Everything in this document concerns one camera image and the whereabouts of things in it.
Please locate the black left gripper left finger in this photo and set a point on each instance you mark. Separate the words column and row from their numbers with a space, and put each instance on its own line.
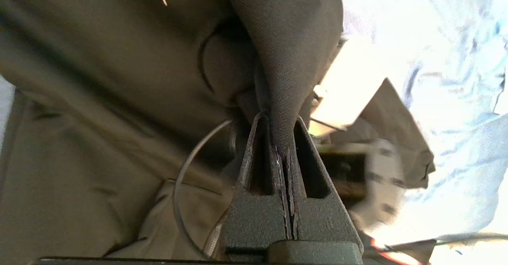
column 254, row 221

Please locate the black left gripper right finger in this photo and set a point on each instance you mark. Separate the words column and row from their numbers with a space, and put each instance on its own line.
column 321, row 221

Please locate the black garment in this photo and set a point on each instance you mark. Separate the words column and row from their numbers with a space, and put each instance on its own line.
column 99, row 98

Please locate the blue bed sheet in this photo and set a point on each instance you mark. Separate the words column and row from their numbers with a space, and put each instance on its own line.
column 456, row 58

